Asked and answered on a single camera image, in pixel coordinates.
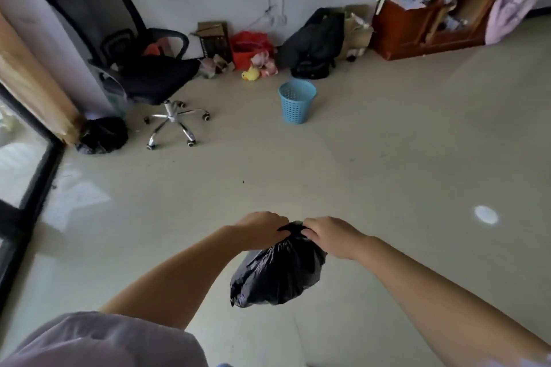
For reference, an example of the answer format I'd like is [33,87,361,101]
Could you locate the person's right hand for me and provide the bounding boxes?
[301,216,371,261]

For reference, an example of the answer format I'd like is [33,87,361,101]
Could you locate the person's left hand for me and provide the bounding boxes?
[233,211,290,251]

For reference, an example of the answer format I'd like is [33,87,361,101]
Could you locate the black plastic garbage bag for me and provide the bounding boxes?
[229,221,328,308]

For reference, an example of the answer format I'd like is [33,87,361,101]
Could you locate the person's left forearm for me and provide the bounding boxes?
[100,225,242,331]

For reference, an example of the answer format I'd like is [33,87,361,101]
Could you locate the person's right forearm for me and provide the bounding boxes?
[353,235,551,367]

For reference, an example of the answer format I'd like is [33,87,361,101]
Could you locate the blue plastic waste basket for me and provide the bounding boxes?
[278,80,317,125]

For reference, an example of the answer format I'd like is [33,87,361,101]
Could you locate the pink plush toy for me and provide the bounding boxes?
[251,51,279,77]

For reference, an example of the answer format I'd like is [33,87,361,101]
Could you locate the red plastic bag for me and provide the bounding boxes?
[229,31,275,71]

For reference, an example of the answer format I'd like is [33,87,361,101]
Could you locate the black backpack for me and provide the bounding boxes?
[275,7,345,80]

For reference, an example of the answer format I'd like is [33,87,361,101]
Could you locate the brown cardboard box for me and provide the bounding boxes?
[191,21,233,64]

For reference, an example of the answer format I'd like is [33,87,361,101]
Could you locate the black bag on floor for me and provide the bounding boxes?
[76,116,129,155]

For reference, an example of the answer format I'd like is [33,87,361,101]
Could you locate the brown paper bag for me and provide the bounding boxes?
[342,4,376,60]

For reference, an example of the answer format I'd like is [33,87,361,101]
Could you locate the person's lilac shirt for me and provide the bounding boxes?
[0,311,209,367]

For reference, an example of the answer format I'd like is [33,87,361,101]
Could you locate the black mesh office chair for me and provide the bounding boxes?
[46,0,211,151]

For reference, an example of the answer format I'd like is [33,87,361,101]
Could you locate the brown wooden cabinet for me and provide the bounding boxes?
[371,0,502,61]

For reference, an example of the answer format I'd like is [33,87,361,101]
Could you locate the black framed glass door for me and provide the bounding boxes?
[0,83,66,311]

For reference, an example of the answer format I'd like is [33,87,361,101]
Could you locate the wooden board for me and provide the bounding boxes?
[0,12,84,146]

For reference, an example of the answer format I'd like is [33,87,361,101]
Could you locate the pink cloth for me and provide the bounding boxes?
[485,0,551,46]

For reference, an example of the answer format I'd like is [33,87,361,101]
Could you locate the white wall socket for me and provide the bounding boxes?
[263,5,288,28]

